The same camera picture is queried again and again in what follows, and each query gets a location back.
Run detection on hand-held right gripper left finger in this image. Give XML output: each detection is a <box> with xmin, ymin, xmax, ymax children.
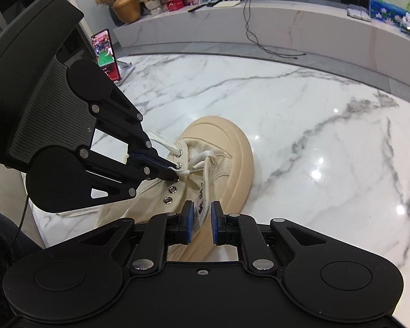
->
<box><xmin>77</xmin><ymin>200</ymin><xmax>195</xmax><ymax>275</ymax></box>

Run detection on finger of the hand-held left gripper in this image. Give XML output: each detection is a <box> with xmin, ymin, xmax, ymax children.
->
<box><xmin>88</xmin><ymin>83</ymin><xmax>179</xmax><ymax>174</ymax></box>
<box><xmin>78</xmin><ymin>148</ymin><xmax>180</xmax><ymax>210</ymax></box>

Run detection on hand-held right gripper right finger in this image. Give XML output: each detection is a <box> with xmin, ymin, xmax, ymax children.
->
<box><xmin>211</xmin><ymin>200</ymin><xmax>324</xmax><ymax>275</ymax></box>

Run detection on white shoelace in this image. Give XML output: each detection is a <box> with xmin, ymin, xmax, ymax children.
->
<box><xmin>56</xmin><ymin>130</ymin><xmax>233</xmax><ymax>217</ymax></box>

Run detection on beige canvas shoe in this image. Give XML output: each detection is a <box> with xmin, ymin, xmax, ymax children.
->
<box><xmin>96</xmin><ymin>116</ymin><xmax>254</xmax><ymax>263</ymax></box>

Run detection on smartphone with lit screen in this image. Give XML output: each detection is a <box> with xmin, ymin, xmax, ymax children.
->
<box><xmin>90</xmin><ymin>29</ymin><xmax>121</xmax><ymax>83</ymax></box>

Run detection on white phone stand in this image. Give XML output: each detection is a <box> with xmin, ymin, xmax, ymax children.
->
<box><xmin>112</xmin><ymin>58</ymin><xmax>134</xmax><ymax>86</ymax></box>

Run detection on brown round vase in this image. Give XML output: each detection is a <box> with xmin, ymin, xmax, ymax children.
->
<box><xmin>112</xmin><ymin>0</ymin><xmax>142</xmax><ymax>27</ymax></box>

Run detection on person's dark trousers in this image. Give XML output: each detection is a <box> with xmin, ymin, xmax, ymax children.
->
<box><xmin>0</xmin><ymin>207</ymin><xmax>47</xmax><ymax>319</ymax></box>

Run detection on white notebook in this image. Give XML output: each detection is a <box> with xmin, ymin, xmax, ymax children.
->
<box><xmin>346</xmin><ymin>5</ymin><xmax>372</xmax><ymax>23</ymax></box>

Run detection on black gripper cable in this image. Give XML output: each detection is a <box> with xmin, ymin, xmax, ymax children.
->
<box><xmin>15</xmin><ymin>194</ymin><xmax>30</xmax><ymax>244</ymax></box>

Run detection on black floor cable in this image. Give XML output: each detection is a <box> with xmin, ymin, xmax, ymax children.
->
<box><xmin>242</xmin><ymin>0</ymin><xmax>307</xmax><ymax>59</ymax></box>

